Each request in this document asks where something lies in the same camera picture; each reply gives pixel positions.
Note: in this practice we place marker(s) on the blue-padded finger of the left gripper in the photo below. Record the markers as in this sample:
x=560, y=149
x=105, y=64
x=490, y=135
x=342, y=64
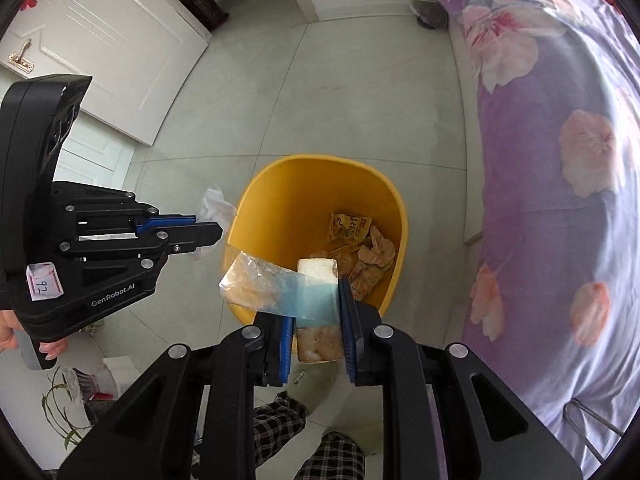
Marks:
x=162, y=221

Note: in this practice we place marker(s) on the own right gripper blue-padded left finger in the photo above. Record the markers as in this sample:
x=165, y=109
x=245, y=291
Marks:
x=189, y=399

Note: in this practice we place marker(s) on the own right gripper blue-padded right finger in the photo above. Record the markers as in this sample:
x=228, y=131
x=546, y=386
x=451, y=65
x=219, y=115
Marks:
x=446, y=414

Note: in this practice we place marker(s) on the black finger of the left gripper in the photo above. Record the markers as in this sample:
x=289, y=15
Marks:
x=186, y=239

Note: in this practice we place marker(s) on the cake block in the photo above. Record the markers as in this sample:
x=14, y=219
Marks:
x=318, y=330

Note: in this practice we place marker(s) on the green snack packet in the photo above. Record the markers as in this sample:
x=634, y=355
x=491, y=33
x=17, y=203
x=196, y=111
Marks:
x=365, y=264

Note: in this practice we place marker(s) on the white tissue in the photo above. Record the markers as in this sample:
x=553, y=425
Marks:
x=214, y=208

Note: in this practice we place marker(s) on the yellow snack wrapper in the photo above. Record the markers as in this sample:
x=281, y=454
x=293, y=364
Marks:
x=350, y=229

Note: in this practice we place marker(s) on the yellow plastic trash bin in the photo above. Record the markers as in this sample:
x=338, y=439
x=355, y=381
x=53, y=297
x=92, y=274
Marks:
x=284, y=213

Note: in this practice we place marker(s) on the person's left hand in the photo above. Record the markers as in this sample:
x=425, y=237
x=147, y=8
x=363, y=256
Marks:
x=14, y=337

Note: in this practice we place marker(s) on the clear plastic sheet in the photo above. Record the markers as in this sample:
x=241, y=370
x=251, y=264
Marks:
x=262, y=286

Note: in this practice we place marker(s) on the purple floral bed sheet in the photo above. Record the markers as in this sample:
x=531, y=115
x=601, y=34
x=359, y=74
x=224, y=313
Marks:
x=555, y=303

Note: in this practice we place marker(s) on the plaid trouser legs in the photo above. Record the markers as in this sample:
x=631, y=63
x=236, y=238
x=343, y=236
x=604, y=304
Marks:
x=288, y=446

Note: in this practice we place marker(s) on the beige slipper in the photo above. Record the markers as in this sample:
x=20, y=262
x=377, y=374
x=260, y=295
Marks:
x=317, y=386

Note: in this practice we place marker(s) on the white panelled door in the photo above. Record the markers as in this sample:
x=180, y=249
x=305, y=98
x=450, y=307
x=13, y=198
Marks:
x=137, y=52

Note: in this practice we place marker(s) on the dark wicker plant stand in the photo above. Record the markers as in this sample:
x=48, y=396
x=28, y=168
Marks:
x=207, y=12

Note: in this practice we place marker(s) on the dark waste basket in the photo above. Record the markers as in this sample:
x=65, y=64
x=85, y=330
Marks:
x=430, y=14

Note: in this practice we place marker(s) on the gold door handle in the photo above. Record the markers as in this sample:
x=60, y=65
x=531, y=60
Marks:
x=17, y=59

